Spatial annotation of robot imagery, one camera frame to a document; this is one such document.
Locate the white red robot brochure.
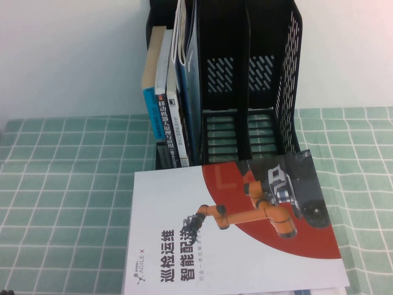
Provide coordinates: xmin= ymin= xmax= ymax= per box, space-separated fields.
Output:
xmin=122 ymin=149 xmax=351 ymax=295

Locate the white spine book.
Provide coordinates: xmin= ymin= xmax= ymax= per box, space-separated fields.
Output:
xmin=165 ymin=60 xmax=190 ymax=168

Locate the dark blue book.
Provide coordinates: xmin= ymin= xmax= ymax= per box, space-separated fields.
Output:
xmin=173 ymin=0 xmax=204 ymax=167

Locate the black mesh book holder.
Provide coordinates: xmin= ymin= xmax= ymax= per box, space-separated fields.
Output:
xmin=144 ymin=0 xmax=303 ymax=171

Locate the white car suspension book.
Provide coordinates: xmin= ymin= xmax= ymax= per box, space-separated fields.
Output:
xmin=291 ymin=288 xmax=326 ymax=295

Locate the plain white book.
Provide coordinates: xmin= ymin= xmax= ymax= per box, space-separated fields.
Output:
xmin=319 ymin=285 xmax=349 ymax=295

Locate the thin white magazine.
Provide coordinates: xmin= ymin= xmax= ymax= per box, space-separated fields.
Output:
xmin=170 ymin=0 xmax=189 ymax=67

